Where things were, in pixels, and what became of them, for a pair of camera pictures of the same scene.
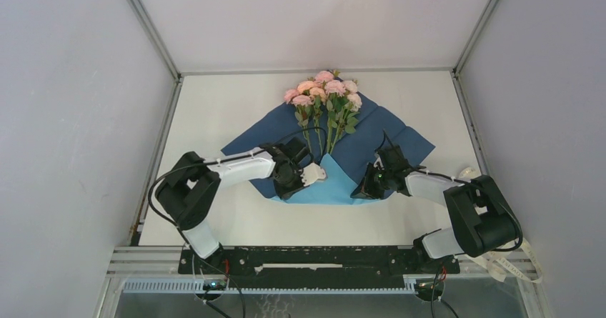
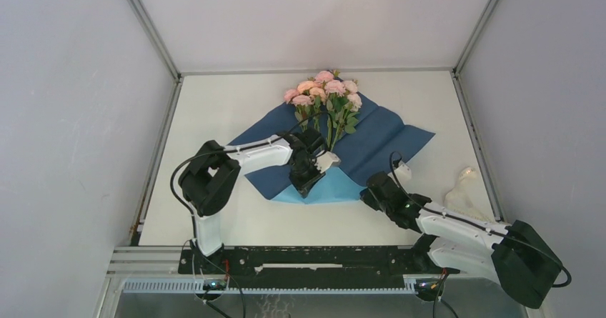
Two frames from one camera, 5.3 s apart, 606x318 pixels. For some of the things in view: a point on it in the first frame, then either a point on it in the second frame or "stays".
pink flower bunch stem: x=353 y=103 stays
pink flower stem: x=334 y=89 to x=338 y=126
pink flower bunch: x=309 y=98 stays
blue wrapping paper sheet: x=346 y=161 stays
